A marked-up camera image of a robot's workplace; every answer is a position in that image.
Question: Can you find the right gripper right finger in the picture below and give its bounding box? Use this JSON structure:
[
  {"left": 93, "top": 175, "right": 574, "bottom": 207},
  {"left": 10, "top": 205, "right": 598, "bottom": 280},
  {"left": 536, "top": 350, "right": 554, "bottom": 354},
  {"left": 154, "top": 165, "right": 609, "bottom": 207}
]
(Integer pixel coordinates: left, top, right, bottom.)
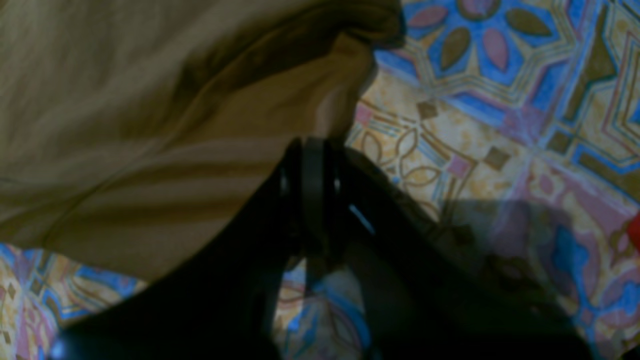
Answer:
[{"left": 321, "top": 140, "right": 593, "bottom": 360}]

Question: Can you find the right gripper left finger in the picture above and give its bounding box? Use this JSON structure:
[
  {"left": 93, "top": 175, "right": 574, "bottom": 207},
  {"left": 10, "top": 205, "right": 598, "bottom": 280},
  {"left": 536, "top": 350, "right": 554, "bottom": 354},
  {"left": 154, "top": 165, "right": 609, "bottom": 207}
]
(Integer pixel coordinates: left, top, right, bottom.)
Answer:
[{"left": 47, "top": 138, "right": 321, "bottom": 360}]

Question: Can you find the brown t-shirt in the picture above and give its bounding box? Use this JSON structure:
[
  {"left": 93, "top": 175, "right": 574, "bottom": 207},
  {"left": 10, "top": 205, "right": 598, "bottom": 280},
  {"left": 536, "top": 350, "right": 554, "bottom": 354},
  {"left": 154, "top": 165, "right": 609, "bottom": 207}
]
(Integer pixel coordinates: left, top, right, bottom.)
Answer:
[{"left": 0, "top": 0, "right": 402, "bottom": 281}]

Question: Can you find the patterned tablecloth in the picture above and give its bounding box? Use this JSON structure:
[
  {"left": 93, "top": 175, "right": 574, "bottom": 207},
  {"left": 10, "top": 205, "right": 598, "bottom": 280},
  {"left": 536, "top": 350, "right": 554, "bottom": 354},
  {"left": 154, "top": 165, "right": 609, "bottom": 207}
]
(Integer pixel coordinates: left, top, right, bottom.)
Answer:
[{"left": 1, "top": 0, "right": 639, "bottom": 360}]

